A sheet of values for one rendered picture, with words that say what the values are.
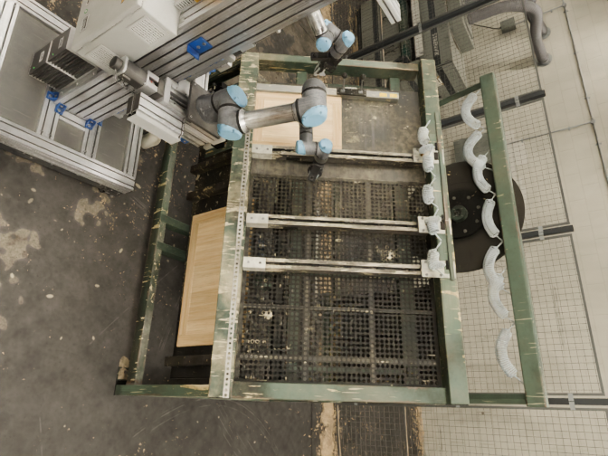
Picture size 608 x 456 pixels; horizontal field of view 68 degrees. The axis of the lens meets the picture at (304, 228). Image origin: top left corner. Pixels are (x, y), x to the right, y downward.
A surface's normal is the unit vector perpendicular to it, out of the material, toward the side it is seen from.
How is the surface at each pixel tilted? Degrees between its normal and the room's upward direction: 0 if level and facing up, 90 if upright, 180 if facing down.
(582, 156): 90
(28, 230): 0
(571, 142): 90
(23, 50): 0
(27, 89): 0
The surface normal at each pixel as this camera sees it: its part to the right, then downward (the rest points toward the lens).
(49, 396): 0.83, -0.18
